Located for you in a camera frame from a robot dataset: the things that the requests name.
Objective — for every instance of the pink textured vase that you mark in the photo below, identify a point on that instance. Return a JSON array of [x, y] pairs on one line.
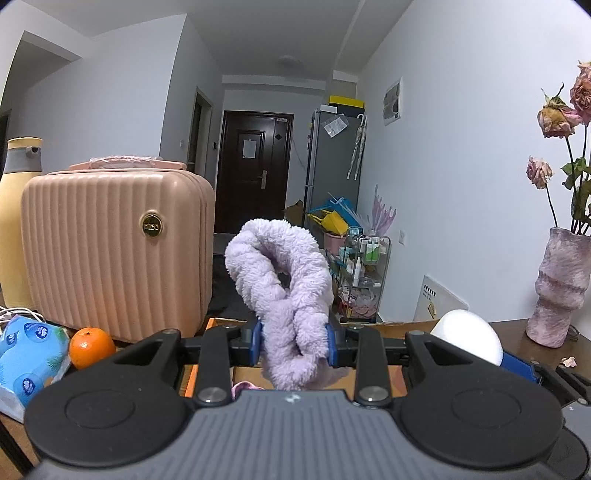
[[558, 290]]

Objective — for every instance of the blue tissue pack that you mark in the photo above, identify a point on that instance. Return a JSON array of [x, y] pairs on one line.
[[32, 360]]

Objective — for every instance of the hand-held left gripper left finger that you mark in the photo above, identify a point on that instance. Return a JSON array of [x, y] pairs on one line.
[[255, 344]]

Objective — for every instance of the white board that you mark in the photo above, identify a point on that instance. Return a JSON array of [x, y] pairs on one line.
[[434, 300]]

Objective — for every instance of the clear plastic bag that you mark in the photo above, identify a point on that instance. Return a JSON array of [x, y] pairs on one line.
[[335, 126]]

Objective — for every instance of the pink satin scrunchie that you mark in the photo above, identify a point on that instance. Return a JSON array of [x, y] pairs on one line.
[[242, 387]]

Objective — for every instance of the yellow thermos bottle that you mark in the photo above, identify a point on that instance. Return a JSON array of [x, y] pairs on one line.
[[14, 230]]

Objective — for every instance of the white electrical panel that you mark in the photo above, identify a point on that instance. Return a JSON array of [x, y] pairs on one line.
[[392, 102]]

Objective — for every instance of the grey refrigerator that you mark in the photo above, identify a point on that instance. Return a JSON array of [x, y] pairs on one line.
[[330, 175]]

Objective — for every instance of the pink bucket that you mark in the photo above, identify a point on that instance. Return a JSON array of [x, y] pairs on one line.
[[334, 242]]

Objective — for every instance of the white paper notice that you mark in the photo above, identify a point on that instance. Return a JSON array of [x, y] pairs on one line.
[[249, 147]]

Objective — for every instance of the white folded umbrella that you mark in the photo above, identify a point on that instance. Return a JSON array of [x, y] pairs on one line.
[[357, 147]]

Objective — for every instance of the purple feather decoration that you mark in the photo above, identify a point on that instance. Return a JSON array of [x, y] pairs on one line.
[[383, 212]]

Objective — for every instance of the yellow box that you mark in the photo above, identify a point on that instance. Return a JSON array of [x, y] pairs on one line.
[[346, 101]]

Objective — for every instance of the orange cardboard box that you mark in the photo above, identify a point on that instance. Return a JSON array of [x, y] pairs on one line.
[[401, 330]]

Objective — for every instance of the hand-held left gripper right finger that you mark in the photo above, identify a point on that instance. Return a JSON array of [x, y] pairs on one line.
[[331, 345]]

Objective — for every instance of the orange fruit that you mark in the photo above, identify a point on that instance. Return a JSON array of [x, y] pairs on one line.
[[91, 348]]

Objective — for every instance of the purple fluffy headband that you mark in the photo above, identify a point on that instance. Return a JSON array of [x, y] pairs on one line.
[[295, 314]]

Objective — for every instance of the dark entrance door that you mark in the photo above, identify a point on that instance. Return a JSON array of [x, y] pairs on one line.
[[251, 194]]

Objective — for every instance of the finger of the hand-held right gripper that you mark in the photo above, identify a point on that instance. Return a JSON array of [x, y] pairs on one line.
[[519, 365]]

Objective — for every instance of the pink ribbed suitcase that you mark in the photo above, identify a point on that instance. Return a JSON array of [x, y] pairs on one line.
[[106, 258]]

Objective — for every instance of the dark cloth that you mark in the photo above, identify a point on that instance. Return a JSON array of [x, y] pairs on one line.
[[226, 286]]

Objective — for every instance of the pink plastic packet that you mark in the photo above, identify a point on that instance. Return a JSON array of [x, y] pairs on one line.
[[124, 160]]

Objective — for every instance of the fallen pink petal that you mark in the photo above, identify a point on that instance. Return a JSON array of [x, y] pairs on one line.
[[568, 362]]

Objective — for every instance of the open brown cardboard box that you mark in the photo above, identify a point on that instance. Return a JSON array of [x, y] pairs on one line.
[[294, 213]]

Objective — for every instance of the dried pink roses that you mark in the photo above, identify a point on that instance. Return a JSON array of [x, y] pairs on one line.
[[558, 117]]

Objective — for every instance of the white foam ball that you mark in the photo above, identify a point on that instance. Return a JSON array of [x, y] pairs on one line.
[[466, 337]]

